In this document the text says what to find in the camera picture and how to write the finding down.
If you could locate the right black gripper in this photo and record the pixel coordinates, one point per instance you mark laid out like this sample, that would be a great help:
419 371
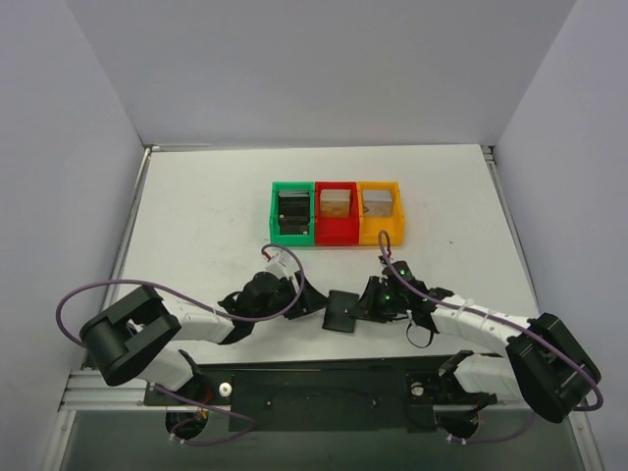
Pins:
372 298

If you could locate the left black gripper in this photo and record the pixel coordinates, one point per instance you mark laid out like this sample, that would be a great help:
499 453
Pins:
298 296

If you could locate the black leather card holder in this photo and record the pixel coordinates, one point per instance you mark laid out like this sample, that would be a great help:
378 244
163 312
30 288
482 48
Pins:
337 317

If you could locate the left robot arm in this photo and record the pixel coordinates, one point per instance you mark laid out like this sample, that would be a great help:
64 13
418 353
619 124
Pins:
131 338

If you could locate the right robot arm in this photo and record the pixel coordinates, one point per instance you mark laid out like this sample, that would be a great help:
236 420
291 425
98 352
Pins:
535 360

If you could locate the black card holders stack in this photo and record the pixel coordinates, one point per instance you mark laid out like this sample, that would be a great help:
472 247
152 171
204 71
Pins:
294 212

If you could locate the beige cards stack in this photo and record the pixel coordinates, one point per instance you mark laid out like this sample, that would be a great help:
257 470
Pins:
334 202

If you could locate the grey cards stack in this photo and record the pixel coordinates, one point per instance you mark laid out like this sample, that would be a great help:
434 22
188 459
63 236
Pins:
377 203

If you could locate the green plastic bin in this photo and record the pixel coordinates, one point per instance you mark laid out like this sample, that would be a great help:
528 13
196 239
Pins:
293 240

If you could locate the red plastic bin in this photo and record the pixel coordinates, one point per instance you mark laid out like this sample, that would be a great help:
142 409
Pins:
337 231

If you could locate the yellow plastic bin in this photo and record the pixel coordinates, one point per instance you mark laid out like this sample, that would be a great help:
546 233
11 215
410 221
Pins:
393 225

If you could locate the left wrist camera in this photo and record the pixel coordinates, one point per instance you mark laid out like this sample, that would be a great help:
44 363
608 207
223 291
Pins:
279 265

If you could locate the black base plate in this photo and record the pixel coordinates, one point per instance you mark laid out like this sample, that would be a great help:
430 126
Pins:
417 394

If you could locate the aluminium frame rail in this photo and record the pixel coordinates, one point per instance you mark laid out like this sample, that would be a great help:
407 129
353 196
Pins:
86 390

